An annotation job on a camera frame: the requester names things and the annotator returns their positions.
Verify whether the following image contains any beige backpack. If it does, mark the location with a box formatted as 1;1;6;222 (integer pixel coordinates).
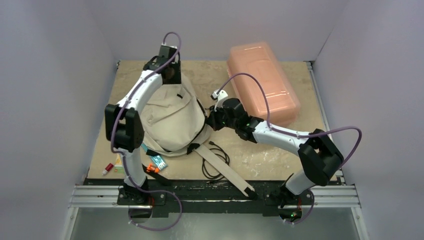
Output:
140;75;257;200

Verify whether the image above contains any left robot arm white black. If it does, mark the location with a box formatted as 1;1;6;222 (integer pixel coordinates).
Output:
104;43;181;205

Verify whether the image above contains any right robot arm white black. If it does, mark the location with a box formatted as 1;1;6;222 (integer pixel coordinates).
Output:
206;98;344;204

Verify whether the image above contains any banana toy card pack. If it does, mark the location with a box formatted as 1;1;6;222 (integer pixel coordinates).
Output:
114;154;124;174

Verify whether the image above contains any orange translucent plastic box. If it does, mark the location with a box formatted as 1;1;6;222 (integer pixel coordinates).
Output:
227;42;301;127

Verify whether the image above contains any orange small clip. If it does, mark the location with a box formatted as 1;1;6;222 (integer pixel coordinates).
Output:
146;163;161;174

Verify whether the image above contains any red white glue stick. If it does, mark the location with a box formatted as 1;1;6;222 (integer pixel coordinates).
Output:
101;163;115;176

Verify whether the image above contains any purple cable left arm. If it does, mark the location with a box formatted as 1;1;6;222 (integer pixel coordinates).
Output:
110;31;183;196

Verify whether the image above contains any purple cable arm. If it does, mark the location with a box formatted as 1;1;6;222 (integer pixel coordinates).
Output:
216;72;363;226
110;31;183;196

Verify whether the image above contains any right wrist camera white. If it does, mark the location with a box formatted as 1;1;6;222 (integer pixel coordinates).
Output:
210;89;229;112

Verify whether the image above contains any black usb cable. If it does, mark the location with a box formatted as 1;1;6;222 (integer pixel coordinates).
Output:
201;141;231;181

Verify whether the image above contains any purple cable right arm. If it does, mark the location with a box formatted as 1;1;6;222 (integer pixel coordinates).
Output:
216;72;363;226

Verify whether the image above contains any black aluminium base frame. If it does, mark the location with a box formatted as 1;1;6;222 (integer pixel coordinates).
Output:
70;179;360;220

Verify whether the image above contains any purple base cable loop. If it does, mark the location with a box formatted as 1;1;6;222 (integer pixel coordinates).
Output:
128;190;183;232

